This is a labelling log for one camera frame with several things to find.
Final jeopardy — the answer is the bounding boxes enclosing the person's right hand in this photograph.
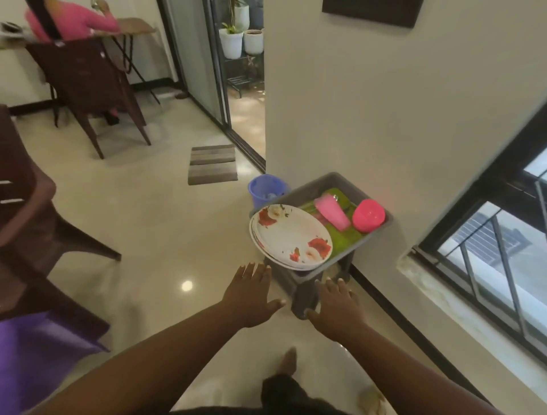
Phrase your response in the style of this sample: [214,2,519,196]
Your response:
[304,276,368,343]

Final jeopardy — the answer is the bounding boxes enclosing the person's left hand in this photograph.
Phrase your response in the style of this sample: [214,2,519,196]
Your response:
[220,261,287,330]

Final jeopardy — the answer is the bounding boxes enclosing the stack of floral plates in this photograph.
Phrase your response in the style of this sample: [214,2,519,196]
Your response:
[249,204,334,271]

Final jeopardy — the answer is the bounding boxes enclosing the stack of pink cups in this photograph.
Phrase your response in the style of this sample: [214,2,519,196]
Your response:
[314,193,352,231]

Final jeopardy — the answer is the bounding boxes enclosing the stack of pink bowls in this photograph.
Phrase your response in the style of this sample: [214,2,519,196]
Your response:
[352,198,387,234]

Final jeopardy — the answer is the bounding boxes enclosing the person's left forearm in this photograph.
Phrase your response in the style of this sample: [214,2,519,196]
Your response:
[25,301,248,415]

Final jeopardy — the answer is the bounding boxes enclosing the person's right forearm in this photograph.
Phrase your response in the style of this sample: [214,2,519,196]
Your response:
[337,323,501,415]

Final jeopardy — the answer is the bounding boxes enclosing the person's right foot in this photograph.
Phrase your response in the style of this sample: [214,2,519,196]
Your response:
[277,347,299,377]

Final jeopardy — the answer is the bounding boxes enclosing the person's dark clothing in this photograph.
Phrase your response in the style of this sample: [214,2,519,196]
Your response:
[170,373,342,415]

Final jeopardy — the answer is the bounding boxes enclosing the dark grey plastic stool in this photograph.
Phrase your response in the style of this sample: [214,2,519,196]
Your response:
[263,250,356,320]

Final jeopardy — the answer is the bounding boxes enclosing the green cloth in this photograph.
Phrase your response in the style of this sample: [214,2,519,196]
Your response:
[299,187,364,257]

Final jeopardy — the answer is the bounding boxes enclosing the crumpled brown paper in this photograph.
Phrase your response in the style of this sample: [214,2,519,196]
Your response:
[358,386,387,415]

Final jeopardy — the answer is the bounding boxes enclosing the blue waste bin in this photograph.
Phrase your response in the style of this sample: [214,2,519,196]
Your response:
[247,174,291,211]

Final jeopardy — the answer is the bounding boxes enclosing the grey plastic tray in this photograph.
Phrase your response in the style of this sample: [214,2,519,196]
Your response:
[250,172,394,283]

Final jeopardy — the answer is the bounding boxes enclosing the grey striped doormat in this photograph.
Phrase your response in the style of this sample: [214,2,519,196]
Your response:
[187,144,239,186]

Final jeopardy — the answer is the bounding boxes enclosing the black barred window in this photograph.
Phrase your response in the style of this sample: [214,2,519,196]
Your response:
[412,100,547,368]

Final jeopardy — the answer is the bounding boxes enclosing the black plant stand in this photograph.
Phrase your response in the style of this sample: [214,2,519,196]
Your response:
[224,51,265,98]

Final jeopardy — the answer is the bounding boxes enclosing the purple cloth table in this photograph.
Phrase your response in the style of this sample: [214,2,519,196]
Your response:
[0,311,111,415]

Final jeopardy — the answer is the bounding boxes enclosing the brown plastic chair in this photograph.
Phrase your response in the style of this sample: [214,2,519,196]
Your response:
[25,37,153,160]
[0,104,124,319]

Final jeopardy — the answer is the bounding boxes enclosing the white outdoor plant pot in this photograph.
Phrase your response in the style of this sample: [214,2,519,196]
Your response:
[242,29,265,56]
[232,0,251,31]
[218,27,244,60]

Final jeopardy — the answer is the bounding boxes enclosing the wooden folding table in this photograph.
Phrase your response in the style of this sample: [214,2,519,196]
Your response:
[0,17,162,105]

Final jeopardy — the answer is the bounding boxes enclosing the dark picture frame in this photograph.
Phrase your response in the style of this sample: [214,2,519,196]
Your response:
[321,0,424,29]

